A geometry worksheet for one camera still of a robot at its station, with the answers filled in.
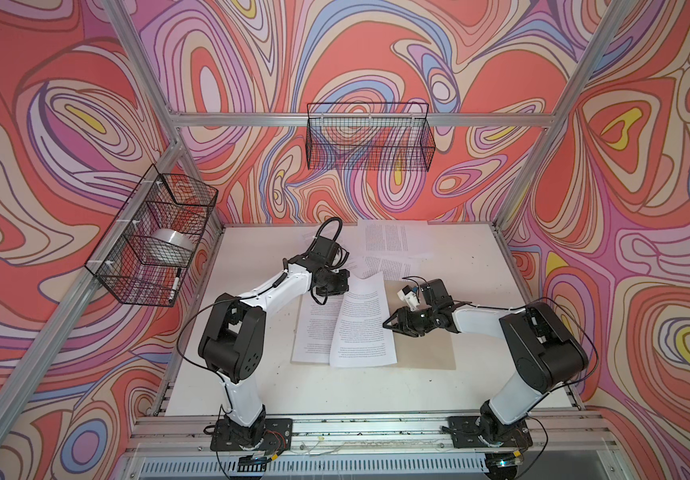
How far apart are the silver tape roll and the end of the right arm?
0.59 metres

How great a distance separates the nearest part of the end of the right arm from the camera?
0.72m

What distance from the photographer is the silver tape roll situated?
71 centimetres
